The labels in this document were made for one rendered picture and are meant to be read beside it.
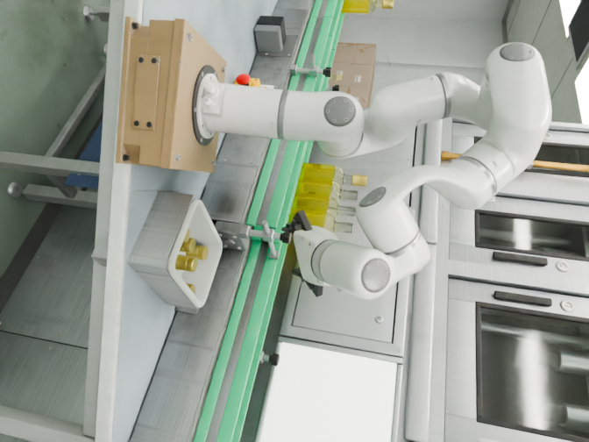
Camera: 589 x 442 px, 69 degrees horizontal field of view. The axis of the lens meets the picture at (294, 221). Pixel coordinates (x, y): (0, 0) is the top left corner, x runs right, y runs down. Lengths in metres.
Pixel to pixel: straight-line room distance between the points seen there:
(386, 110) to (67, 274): 1.15
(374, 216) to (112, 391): 0.62
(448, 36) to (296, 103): 6.59
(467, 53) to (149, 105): 6.50
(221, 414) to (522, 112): 0.82
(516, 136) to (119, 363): 0.81
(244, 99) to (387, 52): 6.18
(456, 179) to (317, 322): 0.67
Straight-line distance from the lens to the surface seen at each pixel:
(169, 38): 0.79
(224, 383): 1.04
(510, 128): 0.72
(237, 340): 1.06
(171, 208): 0.91
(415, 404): 1.19
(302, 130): 0.81
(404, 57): 6.88
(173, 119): 0.76
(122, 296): 0.89
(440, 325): 1.27
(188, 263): 0.99
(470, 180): 0.70
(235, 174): 1.15
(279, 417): 1.17
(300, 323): 1.22
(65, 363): 1.44
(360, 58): 5.59
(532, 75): 0.78
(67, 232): 1.66
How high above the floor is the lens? 1.21
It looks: 11 degrees down
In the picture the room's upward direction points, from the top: 97 degrees clockwise
